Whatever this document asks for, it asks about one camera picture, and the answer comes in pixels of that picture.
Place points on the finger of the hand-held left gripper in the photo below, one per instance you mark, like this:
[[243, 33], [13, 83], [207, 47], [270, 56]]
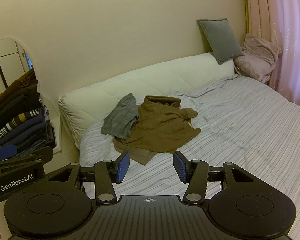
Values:
[[27, 157], [2, 152]]

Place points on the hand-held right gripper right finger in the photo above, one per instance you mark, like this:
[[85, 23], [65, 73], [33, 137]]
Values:
[[180, 166]]

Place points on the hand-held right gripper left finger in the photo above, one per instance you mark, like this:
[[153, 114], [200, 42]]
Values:
[[122, 167]]

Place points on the brown sweater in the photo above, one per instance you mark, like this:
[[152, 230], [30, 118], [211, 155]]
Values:
[[162, 127]]

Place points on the grey shorts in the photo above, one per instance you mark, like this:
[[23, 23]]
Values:
[[121, 117]]

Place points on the stack of folded clothes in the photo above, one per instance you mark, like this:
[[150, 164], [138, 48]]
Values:
[[22, 120]]

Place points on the white bedside shelf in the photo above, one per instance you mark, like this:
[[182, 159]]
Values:
[[57, 135]]

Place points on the striped grey bed cover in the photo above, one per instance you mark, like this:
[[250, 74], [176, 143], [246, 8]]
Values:
[[240, 130]]

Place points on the white quilted headboard cushion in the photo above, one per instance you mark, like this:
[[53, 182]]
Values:
[[140, 80]]

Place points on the grey pillow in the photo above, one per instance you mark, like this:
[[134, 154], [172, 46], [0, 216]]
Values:
[[221, 40]]

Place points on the pink pillow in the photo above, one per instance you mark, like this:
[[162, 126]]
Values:
[[257, 57]]

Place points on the sheer pale curtain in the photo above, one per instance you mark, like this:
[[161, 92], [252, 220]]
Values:
[[292, 42]]

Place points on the pink drape curtain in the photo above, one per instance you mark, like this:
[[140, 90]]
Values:
[[255, 7]]

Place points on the oval wall mirror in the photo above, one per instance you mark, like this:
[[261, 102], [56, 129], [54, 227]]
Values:
[[7, 60]]

